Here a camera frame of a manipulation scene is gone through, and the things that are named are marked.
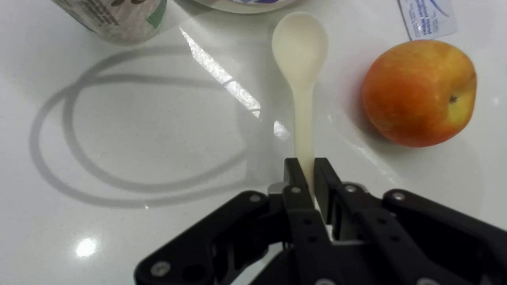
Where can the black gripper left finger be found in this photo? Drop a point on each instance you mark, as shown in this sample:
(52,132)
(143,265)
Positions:
(295,232)

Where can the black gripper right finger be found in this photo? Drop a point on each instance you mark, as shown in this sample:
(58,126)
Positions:
(391,238)

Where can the cream plastic spoon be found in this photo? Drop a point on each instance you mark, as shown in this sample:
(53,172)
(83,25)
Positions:
(302,53)

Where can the large patterned paper cup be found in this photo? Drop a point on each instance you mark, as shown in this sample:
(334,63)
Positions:
(116,18)

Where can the blue patterned bowl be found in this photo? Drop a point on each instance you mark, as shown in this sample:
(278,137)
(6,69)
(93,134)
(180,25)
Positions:
(248,6)

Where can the red orange peach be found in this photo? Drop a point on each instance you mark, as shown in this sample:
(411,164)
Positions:
(417,93)

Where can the blue white packet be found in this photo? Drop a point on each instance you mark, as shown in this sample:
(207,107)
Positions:
(427,18)

